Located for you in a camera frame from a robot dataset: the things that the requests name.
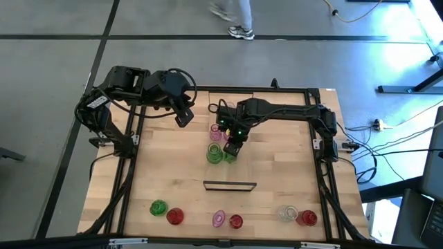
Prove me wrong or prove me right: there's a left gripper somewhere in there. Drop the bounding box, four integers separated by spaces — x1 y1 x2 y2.
143 68 195 129

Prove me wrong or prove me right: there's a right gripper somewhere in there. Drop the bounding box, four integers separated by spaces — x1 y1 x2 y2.
216 100 251 156

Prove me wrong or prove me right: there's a large green glass vase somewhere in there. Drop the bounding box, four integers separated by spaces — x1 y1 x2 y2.
206 142 224 165

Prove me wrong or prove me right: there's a slender pink glass vase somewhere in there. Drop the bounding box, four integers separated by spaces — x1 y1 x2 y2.
208 124 223 142

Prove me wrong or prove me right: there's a wide pink ribbed vase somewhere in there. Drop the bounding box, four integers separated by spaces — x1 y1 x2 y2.
211 209 226 228

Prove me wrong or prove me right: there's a wide clear glass vase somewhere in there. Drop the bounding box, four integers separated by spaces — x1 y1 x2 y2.
276 204 299 223

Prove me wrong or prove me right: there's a round red glass vase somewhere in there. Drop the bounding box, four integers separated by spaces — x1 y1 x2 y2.
165 207 185 226

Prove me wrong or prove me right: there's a round green ribbed vase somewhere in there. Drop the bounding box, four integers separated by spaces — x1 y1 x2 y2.
149 199 169 217

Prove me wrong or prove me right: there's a red ribbed bottle vase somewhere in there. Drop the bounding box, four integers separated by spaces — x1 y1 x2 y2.
296 209 318 228

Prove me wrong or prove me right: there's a wide red ribbed vase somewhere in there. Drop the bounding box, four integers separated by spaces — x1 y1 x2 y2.
228 214 244 230

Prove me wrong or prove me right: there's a person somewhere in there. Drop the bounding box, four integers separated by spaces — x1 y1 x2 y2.
208 0 256 42

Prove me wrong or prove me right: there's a white power strip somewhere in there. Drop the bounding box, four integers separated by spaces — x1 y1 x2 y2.
372 118 395 132

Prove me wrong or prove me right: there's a black floor beam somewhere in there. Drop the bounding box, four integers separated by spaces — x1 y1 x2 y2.
359 175 424 204

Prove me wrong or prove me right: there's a black desk leg base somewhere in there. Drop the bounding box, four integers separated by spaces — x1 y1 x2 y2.
377 67 443 95

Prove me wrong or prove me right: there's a dark grey furniture foot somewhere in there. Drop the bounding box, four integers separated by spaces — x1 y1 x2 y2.
0 147 27 163

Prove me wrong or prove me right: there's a grey monitor back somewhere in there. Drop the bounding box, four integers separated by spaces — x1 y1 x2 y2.
422 105 443 203

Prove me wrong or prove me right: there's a black keyboard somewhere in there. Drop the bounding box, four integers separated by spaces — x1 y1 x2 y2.
419 200 443 248

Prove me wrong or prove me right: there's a black table frame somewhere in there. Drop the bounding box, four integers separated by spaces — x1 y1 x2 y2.
81 77 371 249

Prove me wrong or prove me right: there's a silver frame bracket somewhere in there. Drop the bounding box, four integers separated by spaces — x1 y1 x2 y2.
300 241 341 249
109 237 149 246

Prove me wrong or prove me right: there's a yellow cable with black plug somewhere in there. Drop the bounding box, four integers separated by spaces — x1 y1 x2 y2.
323 0 383 24

